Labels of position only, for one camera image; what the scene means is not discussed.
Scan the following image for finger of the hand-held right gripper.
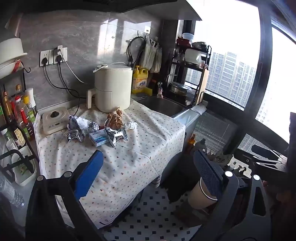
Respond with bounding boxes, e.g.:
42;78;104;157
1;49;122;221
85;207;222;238
252;145;288;162
233;148;288;180

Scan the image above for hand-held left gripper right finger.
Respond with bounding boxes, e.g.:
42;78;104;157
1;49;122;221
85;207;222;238
192;150;272;241

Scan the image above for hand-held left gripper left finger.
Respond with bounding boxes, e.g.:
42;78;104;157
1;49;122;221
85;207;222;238
25;149;104;241

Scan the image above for silver blister pack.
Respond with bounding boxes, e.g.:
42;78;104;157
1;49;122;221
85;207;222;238
104;128;128;147

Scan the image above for paper cup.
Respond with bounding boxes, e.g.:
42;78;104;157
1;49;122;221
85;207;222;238
188;177;219;210

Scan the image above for blue white medicine box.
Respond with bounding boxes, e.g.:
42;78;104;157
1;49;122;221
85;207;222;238
89;130;111;147

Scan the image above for crumpled foil wrapper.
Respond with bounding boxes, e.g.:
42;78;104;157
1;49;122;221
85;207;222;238
64;129;84;143

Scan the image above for floral tablecloth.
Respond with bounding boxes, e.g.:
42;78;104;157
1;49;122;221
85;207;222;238
33;98;186;230

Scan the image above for crumpled white paper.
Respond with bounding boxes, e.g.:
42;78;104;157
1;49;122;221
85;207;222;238
76;117;92;132

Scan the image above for crumpled brown paper bag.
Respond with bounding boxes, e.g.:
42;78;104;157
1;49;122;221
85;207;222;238
105;108;124;130

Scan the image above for white cloth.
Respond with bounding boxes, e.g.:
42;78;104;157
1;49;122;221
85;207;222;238
189;104;207;115

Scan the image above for black storage rack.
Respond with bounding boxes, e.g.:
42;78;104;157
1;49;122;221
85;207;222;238
0;67;40;182

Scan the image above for clear plastic water bottle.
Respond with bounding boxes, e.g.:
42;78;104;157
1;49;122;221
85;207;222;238
0;173;25;208

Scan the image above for steel sink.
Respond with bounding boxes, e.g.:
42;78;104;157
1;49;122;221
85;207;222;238
136;96;189;117

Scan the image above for cream air fryer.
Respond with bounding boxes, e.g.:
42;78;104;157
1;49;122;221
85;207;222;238
87;65;133;113

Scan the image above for wooden cutting board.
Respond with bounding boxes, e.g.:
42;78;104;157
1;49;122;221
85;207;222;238
195;65;210;105

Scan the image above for row of condiment bottles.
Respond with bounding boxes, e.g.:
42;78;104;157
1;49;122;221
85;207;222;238
0;84;38;150

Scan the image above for steel pot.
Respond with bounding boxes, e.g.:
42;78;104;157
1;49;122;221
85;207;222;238
168;82;188;96

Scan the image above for yellow detergent bottle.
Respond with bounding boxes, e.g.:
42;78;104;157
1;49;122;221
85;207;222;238
132;65;149;94

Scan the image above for black dish rack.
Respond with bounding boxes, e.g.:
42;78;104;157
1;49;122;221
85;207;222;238
171;42;212;106

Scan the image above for hanging plastic bags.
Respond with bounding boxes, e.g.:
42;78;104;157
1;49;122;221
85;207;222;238
141;37;162;74

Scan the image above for large white bowl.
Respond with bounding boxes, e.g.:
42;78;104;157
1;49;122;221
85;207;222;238
0;38;28;66

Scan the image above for black window frame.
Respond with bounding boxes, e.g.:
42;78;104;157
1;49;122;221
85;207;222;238
222;0;296;158

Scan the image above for black power cable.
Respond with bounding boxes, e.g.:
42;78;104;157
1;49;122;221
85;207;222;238
59;62;80;100
44;64;80;114

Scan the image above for white power cable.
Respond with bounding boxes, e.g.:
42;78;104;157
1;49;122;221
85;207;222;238
62;52;85;83

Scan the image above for white wall socket panel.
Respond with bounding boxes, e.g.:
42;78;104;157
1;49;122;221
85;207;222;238
40;47;68;67

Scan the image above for black looped cable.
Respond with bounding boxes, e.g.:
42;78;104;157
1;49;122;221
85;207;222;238
126;37;147;68

